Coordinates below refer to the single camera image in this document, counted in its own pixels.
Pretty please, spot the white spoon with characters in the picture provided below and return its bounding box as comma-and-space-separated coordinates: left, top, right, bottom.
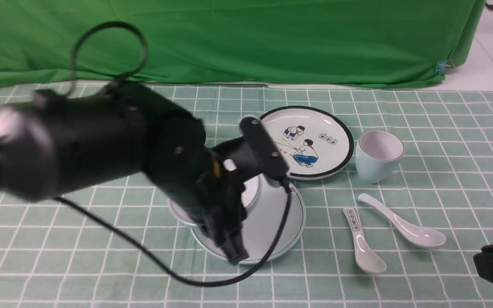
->
343, 207, 387, 275

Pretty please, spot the plain white ceramic spoon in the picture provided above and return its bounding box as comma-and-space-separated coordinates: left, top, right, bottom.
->
357, 193, 446, 249

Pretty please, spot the pale blue cup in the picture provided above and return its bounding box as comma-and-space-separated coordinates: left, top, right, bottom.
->
355, 130, 405, 184

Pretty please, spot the pale blue plate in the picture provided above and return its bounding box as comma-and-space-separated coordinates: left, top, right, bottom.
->
190, 180, 306, 264

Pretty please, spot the green backdrop cloth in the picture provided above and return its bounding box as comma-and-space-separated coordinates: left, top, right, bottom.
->
0, 0, 484, 89

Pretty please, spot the green checkered tablecloth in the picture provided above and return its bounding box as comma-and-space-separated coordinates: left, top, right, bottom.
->
0, 86, 493, 308

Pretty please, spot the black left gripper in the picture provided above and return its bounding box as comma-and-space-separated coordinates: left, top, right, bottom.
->
144, 115, 251, 264

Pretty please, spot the blue binder clip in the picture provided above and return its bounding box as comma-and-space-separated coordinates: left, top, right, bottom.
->
434, 59, 456, 76

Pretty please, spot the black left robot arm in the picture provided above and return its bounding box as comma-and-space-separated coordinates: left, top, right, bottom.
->
0, 82, 247, 224

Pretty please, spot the black camera cable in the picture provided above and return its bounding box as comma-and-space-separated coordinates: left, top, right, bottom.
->
52, 21, 294, 287

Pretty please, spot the illustrated plate black rim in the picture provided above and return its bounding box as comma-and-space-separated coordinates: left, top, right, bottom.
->
261, 107, 353, 180

